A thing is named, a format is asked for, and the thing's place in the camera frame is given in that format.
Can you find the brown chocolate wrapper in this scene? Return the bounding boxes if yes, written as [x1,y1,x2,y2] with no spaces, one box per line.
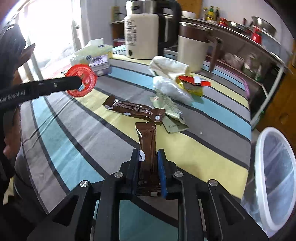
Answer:
[135,123,161,197]
[103,95,166,123]

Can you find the green printed wrapper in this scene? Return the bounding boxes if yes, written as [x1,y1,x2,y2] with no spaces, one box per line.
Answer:
[149,90,189,133]

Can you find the clear plastic bag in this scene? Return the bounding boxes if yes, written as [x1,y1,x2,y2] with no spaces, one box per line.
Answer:
[153,76,194,105]

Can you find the yellow red snack wrapper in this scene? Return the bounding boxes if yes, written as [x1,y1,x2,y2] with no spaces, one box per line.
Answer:
[176,75,211,96]

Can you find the red foil lid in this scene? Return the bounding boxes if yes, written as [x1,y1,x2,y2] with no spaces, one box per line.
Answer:
[65,64,97,97]

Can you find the cream paper bag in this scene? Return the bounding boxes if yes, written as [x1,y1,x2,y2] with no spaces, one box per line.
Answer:
[148,56,190,80]

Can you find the white trash bin with liner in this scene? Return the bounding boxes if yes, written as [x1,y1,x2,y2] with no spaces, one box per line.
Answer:
[241,127,295,237]

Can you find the white kitchen shelf rack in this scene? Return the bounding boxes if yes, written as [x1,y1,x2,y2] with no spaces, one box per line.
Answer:
[111,14,293,126]

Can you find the person's left hand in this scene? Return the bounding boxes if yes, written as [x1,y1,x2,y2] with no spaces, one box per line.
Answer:
[3,108,21,161]

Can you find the striped tablecloth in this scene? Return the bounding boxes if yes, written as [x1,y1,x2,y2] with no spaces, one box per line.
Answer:
[15,46,253,240]

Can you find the purple milk carton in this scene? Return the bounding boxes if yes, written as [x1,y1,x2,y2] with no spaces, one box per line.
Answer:
[89,55,112,76]

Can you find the yellow tissue pack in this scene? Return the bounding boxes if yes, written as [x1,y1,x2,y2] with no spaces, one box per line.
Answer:
[70,38,113,66]

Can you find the cream brown lidded pitcher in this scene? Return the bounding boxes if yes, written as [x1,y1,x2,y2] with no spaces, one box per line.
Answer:
[177,22,223,73]

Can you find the yellow wooden door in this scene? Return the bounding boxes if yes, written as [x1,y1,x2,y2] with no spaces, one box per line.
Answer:
[256,46,295,146]

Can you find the white electric kettle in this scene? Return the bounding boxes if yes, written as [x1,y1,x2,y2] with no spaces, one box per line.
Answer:
[124,1,182,60]

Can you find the white bowl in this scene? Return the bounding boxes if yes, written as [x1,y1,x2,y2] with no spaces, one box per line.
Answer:
[182,11,197,19]

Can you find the green sauce bottle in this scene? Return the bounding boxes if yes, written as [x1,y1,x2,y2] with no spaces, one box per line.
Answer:
[206,6,215,21]

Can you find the red bottle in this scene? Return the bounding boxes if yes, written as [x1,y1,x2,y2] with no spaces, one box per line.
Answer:
[251,26,262,45]

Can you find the steel mixing bowl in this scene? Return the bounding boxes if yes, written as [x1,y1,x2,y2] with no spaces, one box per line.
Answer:
[251,16,276,37]

